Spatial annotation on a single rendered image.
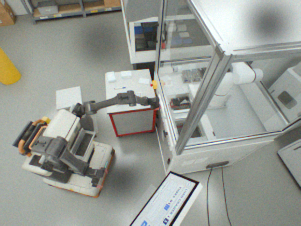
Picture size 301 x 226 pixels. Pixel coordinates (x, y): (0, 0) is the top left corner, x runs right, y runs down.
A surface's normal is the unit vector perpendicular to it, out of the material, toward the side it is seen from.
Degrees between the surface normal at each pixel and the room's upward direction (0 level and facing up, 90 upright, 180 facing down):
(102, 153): 0
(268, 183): 0
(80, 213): 0
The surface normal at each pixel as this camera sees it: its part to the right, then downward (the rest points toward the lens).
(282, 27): 0.03, -0.54
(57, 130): 0.67, -0.26
